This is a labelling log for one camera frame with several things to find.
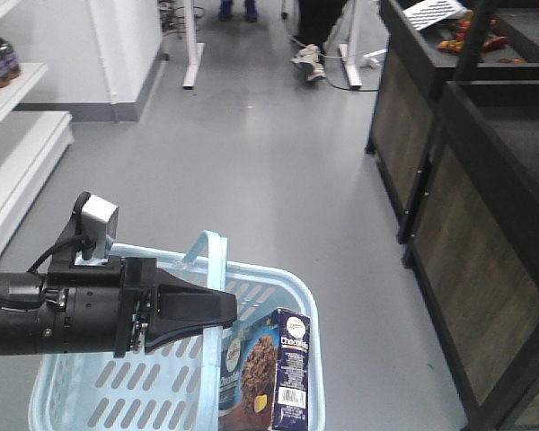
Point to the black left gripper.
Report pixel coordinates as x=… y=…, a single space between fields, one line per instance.
x=129 y=305

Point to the light blue plastic basket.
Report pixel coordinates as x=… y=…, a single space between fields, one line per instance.
x=173 y=389

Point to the blue chocolate cookie box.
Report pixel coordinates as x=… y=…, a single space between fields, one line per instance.
x=264 y=373

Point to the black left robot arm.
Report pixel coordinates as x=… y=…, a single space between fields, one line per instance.
x=23 y=297

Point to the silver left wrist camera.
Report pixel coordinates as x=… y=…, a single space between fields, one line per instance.
x=96 y=218

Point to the wooden produce stand black frame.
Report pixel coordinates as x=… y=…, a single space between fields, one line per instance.
x=413 y=77

